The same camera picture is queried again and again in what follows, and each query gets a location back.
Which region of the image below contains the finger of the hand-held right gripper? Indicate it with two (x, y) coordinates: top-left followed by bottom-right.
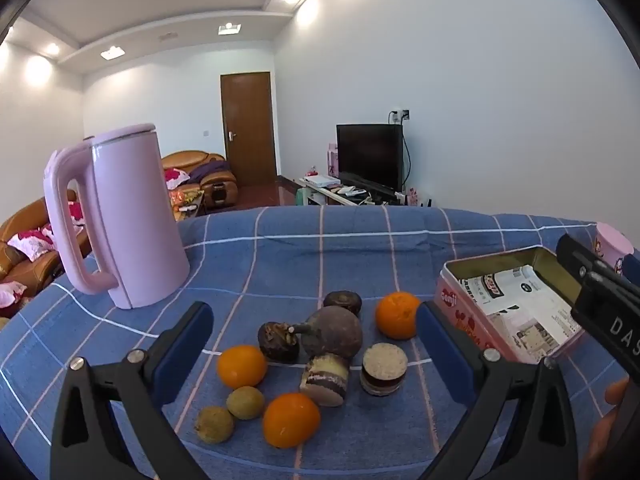
(556, 232), (621, 292)

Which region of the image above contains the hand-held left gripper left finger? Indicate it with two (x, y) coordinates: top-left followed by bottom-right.
(50, 301), (215, 480)

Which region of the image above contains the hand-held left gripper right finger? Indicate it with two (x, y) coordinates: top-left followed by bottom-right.
(415, 301), (593, 480)

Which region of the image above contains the pink tin box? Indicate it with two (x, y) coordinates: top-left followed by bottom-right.
(434, 246), (588, 365)

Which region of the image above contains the orange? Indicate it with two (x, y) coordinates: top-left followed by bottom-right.
(217, 345), (268, 389)
(263, 393), (321, 449)
(376, 292), (422, 340)

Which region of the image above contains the small brown kiwi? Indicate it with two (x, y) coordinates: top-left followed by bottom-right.
(194, 406), (235, 444)
(226, 386), (266, 420)

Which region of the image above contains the dark purple sweet potato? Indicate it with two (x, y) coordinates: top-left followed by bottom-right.
(287, 306), (364, 361)

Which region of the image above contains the cream and purple sugarcane piece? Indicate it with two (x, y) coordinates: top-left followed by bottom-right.
(299, 353), (351, 407)

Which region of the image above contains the person's right hand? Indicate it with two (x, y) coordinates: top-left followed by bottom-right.
(587, 379), (632, 480)

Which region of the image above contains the pink printed cup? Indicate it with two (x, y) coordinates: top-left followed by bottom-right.
(595, 222), (636, 276)

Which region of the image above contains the newspaper liner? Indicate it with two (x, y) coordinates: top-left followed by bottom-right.
(460, 266), (583, 361)

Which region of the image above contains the dark water chestnut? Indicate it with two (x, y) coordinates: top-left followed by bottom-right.
(323, 290), (363, 317)
(258, 322), (301, 361)

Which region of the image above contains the blue plaid cloth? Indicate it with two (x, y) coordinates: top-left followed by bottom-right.
(0, 205), (640, 480)

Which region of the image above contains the wooden coffee table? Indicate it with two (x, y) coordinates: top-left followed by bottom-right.
(170, 187), (206, 221)

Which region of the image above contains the pink electric kettle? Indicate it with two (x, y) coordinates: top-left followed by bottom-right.
(42, 123), (191, 309)

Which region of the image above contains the brown leather armchair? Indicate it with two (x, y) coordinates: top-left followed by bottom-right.
(161, 150), (238, 209)

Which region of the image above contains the brown leather sofa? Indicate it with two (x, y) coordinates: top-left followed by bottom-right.
(0, 190), (93, 306)

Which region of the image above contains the purple throw blanket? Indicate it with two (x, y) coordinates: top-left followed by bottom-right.
(189, 160), (228, 183)

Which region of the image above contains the white TV stand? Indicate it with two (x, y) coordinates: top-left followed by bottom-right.
(298, 175), (401, 207)

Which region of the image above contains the black television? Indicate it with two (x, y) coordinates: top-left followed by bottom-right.
(336, 123), (404, 192)

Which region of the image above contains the brown wooden door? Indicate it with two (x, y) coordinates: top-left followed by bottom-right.
(220, 72), (277, 188)

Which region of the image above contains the black power cable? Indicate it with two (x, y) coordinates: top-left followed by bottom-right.
(401, 132), (414, 192)

